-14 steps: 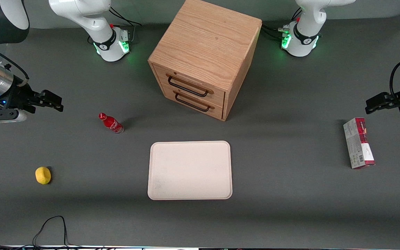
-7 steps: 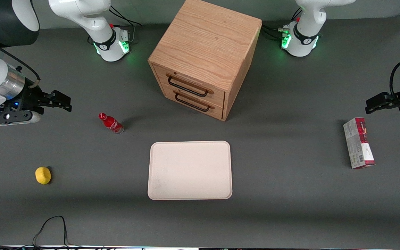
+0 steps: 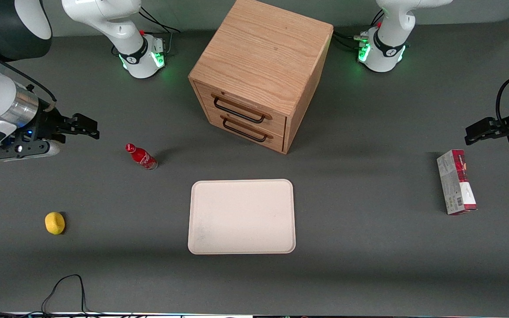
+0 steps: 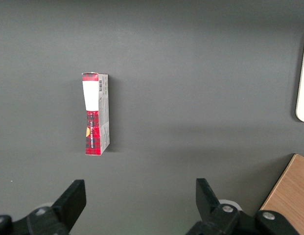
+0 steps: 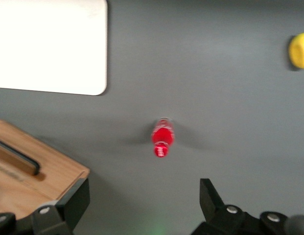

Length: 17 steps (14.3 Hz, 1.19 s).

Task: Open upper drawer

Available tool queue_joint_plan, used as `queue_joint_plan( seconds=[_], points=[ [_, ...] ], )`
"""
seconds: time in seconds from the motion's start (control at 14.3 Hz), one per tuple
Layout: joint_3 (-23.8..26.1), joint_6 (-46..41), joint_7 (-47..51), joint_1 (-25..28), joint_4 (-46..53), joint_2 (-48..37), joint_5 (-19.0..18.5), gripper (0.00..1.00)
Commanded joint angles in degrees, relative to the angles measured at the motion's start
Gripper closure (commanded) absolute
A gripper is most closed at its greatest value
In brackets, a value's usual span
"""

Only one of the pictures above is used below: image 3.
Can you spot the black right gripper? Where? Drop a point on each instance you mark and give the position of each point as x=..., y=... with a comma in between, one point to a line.
x=47, y=125

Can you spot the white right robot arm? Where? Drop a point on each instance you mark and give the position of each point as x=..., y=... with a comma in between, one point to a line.
x=104, y=17

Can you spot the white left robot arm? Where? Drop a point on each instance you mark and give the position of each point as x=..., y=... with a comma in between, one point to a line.
x=391, y=44

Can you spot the wooden drawer cabinet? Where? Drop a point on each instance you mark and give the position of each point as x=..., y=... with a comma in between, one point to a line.
x=263, y=48

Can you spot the grey red carton box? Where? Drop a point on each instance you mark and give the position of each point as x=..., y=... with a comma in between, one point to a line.
x=455, y=185

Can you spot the red soda bottle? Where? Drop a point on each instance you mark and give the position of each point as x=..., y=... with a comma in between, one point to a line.
x=142, y=157

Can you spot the yellow lemon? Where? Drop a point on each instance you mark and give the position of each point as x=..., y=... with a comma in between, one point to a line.
x=55, y=223

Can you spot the beige plastic tray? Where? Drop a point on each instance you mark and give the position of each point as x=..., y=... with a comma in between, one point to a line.
x=241, y=216

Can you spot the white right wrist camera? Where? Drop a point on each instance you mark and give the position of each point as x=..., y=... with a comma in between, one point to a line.
x=52, y=149

